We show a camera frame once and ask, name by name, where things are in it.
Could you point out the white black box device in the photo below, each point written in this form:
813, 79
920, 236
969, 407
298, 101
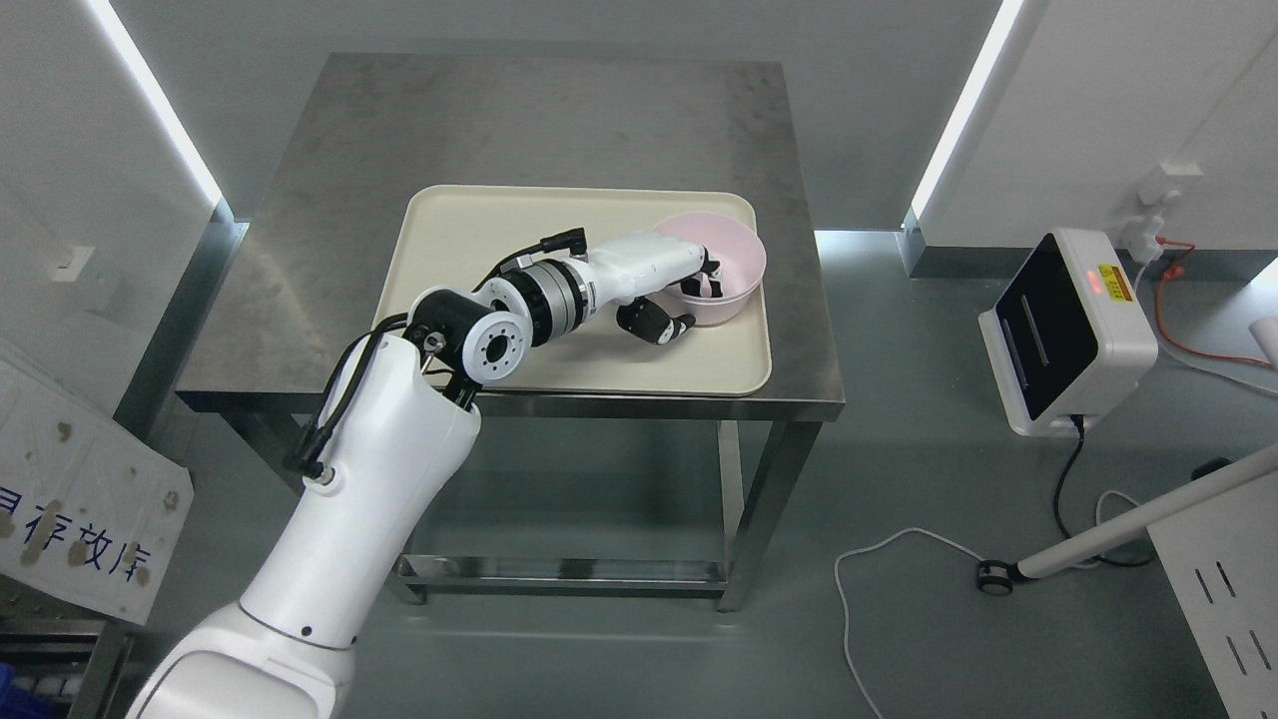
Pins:
1067, 340

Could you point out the white perforated panel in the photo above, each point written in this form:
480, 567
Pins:
1220, 557

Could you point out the pink bowl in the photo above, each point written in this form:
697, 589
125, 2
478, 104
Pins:
709, 312
733, 244

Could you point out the white stand leg with caster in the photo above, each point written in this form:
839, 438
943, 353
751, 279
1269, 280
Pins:
999, 578

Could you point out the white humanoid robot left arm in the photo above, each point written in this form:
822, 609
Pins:
397, 422

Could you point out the white sign with blue characters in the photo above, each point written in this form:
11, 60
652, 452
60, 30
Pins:
89, 514

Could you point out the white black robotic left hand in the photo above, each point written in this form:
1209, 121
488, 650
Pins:
626, 271

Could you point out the stainless steel table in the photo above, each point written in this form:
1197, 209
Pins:
380, 127

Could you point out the white wall socket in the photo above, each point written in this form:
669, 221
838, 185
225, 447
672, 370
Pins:
1162, 188

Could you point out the beige plastic tray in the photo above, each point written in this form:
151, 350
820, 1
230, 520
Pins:
453, 234

